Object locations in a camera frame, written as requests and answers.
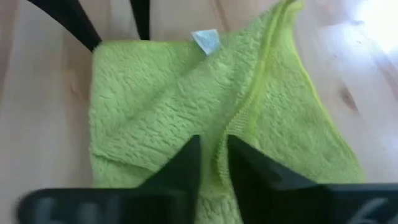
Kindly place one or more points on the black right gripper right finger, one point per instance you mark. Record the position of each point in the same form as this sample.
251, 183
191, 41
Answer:
295, 205

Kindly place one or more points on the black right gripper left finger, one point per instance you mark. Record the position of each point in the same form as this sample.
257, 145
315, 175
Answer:
124, 205

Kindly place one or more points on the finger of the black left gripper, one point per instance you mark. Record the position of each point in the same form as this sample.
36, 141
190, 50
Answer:
68, 18
141, 15

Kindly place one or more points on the green microfiber towel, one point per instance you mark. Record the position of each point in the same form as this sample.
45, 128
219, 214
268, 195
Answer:
171, 102

